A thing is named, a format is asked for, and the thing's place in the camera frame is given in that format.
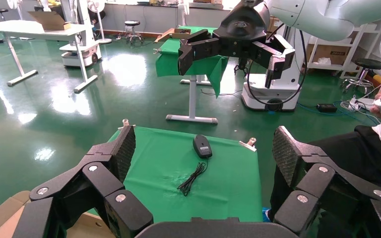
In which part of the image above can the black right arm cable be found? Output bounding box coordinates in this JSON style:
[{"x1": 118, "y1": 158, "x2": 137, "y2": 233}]
[{"x1": 247, "y1": 29, "x2": 307, "y2": 106}]

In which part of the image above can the blue floor cable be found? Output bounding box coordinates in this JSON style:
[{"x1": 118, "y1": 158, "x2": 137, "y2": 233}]
[{"x1": 296, "y1": 101, "x2": 381, "y2": 126}]

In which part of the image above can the black wired computer mouse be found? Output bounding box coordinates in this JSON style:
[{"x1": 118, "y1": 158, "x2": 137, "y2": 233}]
[{"x1": 177, "y1": 134, "x2": 213, "y2": 197}]

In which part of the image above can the white wheeled robot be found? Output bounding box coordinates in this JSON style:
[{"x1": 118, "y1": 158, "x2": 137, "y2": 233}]
[
  {"x1": 59, "y1": 0, "x2": 103, "y2": 68},
  {"x1": 235, "y1": 24, "x2": 302, "y2": 113}
]

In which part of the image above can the silver binder clip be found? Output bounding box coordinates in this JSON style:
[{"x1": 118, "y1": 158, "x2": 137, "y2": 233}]
[
  {"x1": 239, "y1": 137, "x2": 257, "y2": 153},
  {"x1": 117, "y1": 119, "x2": 135, "y2": 130}
]

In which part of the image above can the black power adapter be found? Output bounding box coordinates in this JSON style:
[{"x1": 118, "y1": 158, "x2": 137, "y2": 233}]
[{"x1": 316, "y1": 103, "x2": 338, "y2": 114}]

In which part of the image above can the white table frame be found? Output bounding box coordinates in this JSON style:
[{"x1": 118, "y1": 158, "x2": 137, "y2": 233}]
[{"x1": 165, "y1": 74, "x2": 218, "y2": 125}]

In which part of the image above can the brown cardboard carton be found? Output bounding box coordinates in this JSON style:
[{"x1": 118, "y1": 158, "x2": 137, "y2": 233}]
[{"x1": 28, "y1": 10, "x2": 72, "y2": 32}]

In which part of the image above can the seated person body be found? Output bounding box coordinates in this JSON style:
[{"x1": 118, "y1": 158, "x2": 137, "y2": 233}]
[{"x1": 269, "y1": 67, "x2": 381, "y2": 238}]

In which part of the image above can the cardboard box in shelf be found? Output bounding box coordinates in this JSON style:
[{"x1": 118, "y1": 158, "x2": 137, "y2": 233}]
[{"x1": 315, "y1": 44, "x2": 353, "y2": 65}]

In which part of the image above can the open brown cardboard box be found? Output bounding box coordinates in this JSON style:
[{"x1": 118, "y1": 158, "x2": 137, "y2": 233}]
[{"x1": 0, "y1": 190, "x2": 116, "y2": 238}]

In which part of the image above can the white power strip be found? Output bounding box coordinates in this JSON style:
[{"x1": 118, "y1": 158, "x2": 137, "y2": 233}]
[{"x1": 340, "y1": 95, "x2": 376, "y2": 113}]

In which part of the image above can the white shelf rack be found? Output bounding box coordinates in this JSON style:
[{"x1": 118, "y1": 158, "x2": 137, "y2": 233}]
[{"x1": 305, "y1": 18, "x2": 381, "y2": 80}]

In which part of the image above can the grey wall counter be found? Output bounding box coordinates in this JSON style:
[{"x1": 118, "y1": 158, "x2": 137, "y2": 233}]
[{"x1": 104, "y1": 1, "x2": 241, "y2": 34}]

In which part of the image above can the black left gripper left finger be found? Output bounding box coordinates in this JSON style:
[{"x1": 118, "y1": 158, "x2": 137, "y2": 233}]
[{"x1": 11, "y1": 124, "x2": 154, "y2": 238}]

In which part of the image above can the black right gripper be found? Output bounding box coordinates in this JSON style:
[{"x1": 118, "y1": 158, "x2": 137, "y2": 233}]
[{"x1": 177, "y1": 0, "x2": 296, "y2": 89}]

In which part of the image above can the white table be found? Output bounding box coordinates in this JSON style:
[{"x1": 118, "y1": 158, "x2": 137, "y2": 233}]
[{"x1": 0, "y1": 20, "x2": 98, "y2": 94}]

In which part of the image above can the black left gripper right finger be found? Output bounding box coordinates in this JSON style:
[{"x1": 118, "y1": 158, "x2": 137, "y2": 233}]
[{"x1": 272, "y1": 125, "x2": 381, "y2": 238}]

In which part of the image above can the flat open cardboard box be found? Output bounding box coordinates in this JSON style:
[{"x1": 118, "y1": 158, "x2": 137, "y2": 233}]
[{"x1": 153, "y1": 28, "x2": 192, "y2": 44}]

